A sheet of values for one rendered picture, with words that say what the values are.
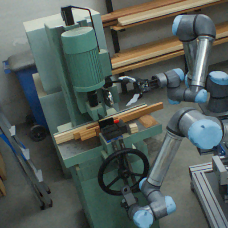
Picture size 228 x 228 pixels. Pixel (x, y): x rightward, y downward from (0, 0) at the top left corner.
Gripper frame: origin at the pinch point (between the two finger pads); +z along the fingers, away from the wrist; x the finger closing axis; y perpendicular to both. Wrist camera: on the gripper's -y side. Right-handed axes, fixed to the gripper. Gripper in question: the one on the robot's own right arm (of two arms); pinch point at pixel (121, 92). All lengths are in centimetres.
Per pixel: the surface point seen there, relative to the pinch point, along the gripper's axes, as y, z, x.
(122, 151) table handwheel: 11.6, 10.9, 27.3
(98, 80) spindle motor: -5.8, 9.0, -8.8
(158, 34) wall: -241, -142, -27
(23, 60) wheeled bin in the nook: -188, 39, -37
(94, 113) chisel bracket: -14.2, 14.3, 9.2
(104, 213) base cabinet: -22, 24, 72
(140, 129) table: -9.5, -8.4, 25.4
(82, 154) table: -8.0, 28.2, 27.8
